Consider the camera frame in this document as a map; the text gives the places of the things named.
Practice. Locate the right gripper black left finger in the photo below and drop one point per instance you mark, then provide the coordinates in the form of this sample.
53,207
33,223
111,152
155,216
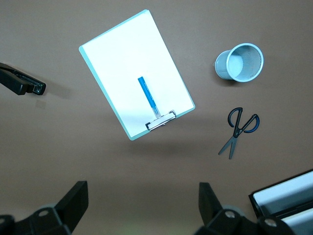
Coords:
66,208

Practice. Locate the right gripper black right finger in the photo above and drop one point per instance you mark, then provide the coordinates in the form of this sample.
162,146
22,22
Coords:
212,210

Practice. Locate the blue marker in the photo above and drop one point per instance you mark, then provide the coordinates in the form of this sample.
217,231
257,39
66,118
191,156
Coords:
146,90

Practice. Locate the black stacked paper tray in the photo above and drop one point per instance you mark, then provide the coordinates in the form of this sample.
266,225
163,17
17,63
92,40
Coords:
254,203

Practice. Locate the black stapler with red end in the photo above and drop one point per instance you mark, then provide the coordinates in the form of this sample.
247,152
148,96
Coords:
17,84

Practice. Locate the light blue mesh pen cup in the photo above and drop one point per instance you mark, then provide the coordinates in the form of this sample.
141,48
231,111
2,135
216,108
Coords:
221,66

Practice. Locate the teal clipboard with metal clip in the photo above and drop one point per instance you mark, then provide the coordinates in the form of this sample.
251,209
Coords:
84,55

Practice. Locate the white paper sheet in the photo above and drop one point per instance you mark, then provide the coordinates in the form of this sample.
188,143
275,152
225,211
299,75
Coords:
127,58

